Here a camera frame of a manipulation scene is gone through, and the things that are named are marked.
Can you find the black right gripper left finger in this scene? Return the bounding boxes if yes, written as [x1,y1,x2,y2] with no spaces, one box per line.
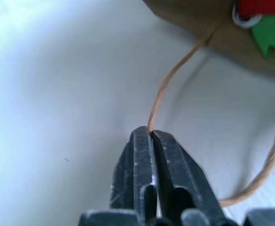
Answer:
[109,126,158,219]

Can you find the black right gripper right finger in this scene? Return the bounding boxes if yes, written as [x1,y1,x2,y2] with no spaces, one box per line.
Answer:
[152,130,227,222]

